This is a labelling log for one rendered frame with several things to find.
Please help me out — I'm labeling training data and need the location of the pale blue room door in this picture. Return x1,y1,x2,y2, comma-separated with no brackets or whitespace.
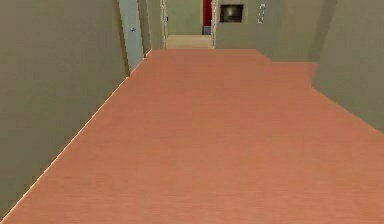
118,0,145,73

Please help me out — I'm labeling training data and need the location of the red panel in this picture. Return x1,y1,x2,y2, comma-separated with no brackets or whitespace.
202,0,213,28

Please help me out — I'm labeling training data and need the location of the dark framed wall picture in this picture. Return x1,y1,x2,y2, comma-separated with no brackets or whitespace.
219,3,245,24

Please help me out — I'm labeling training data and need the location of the white wall bracket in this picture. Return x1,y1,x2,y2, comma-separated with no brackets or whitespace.
257,3,267,25

